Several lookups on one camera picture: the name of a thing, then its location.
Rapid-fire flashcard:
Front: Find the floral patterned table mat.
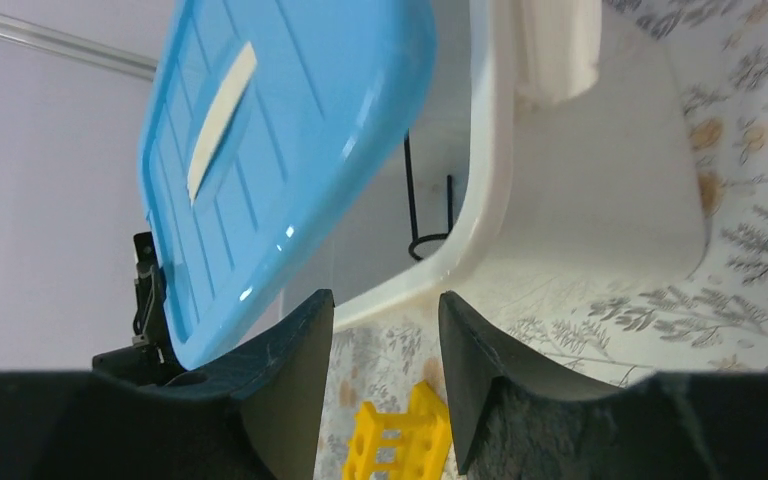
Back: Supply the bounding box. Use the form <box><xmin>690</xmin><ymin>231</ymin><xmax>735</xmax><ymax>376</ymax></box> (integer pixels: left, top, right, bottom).
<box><xmin>313</xmin><ymin>1</ymin><xmax>768</xmax><ymax>479</ymax></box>

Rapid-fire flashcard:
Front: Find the aluminium frame rail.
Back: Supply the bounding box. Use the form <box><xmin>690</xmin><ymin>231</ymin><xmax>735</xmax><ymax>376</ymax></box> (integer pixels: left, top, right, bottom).
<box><xmin>0</xmin><ymin>13</ymin><xmax>157</xmax><ymax>81</ymax></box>

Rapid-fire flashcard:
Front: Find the white plastic storage bin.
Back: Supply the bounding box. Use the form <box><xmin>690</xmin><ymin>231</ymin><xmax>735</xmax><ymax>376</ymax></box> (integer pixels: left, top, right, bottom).
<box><xmin>271</xmin><ymin>0</ymin><xmax>707</xmax><ymax>333</ymax></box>

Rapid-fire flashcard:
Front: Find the black wire tripod stand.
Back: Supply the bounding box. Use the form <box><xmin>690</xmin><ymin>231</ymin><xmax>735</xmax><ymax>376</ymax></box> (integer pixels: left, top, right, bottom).
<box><xmin>402</xmin><ymin>133</ymin><xmax>456</xmax><ymax>263</ymax></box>

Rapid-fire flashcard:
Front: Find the yellow test tube rack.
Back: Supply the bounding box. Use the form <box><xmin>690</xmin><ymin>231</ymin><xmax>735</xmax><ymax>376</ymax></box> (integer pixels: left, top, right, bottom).
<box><xmin>342</xmin><ymin>381</ymin><xmax>453</xmax><ymax>480</ymax></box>

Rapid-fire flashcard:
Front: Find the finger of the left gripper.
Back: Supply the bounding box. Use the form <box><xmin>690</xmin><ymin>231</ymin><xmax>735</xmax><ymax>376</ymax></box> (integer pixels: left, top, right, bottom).
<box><xmin>92</xmin><ymin>232</ymin><xmax>184</xmax><ymax>386</ymax></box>

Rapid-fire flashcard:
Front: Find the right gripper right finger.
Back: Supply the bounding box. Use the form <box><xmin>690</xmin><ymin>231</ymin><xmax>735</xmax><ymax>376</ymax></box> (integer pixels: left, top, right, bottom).
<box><xmin>438</xmin><ymin>291</ymin><xmax>619</xmax><ymax>474</ymax></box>

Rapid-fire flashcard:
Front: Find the blue plastic bin lid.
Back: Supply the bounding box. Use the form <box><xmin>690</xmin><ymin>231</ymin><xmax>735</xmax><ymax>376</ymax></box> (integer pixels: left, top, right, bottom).
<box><xmin>137</xmin><ymin>1</ymin><xmax>437</xmax><ymax>370</ymax></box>

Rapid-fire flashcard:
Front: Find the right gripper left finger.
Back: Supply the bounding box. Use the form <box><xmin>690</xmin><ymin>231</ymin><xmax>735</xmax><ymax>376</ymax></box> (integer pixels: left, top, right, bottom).
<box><xmin>178</xmin><ymin>289</ymin><xmax>334</xmax><ymax>479</ymax></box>

